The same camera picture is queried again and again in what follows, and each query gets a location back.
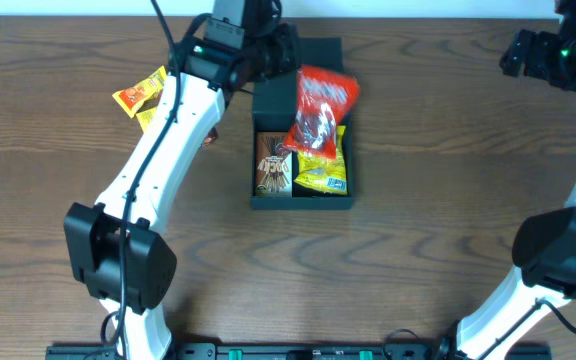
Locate red Hello Panda box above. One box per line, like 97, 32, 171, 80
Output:
202, 128, 218, 146

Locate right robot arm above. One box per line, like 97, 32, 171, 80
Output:
434, 0, 576, 359

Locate yellow snack bag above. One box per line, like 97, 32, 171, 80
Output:
295, 125, 347, 195

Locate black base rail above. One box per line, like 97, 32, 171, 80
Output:
45, 342, 553, 360

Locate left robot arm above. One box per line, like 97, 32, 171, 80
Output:
64, 0, 300, 359

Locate small yellow snack packet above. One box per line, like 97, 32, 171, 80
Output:
135, 107, 157, 132

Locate brown Pocky box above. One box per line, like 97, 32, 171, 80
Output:
254, 132, 293, 197

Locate orange yellow candy wrapper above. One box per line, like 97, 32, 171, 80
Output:
112, 66, 167, 118

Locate red candy bag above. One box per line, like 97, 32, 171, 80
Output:
284, 65, 360, 159

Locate black gift box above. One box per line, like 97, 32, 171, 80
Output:
250, 37, 355, 210

